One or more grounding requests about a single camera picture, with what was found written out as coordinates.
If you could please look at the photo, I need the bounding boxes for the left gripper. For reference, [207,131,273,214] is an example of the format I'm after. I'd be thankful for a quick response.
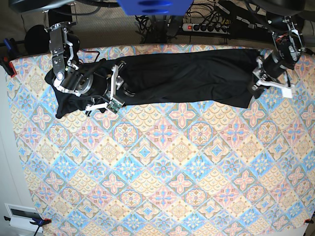
[251,53,295,98]

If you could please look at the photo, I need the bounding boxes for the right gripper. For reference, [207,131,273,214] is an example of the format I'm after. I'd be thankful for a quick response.
[53,59,135,116]

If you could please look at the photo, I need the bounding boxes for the black t-shirt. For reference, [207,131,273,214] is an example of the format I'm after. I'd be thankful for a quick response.
[55,49,260,119]

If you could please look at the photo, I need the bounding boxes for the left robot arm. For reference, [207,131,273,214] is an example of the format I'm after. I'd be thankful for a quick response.
[244,0,306,99]

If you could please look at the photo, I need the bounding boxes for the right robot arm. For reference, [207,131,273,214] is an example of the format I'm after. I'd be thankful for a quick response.
[45,20,132,117]

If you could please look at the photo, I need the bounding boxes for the black round stool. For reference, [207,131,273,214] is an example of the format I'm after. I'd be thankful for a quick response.
[24,25,50,55]

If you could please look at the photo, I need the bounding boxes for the patterned tablecloth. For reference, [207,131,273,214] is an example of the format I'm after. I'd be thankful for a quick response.
[6,55,315,236]

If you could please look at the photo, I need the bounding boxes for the red black clamp upper left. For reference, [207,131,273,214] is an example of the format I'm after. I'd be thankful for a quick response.
[0,38,17,78]

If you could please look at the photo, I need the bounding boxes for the blue clamp lower left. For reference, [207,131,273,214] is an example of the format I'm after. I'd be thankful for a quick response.
[4,216,52,236]

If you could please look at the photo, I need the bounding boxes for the white floor vent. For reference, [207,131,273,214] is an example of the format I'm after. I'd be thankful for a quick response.
[4,203,40,232]

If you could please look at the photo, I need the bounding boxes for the white power strip red switch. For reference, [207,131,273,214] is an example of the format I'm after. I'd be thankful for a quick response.
[182,23,229,34]

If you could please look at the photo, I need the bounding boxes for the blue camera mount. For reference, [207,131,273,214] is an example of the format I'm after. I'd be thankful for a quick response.
[117,0,193,16]

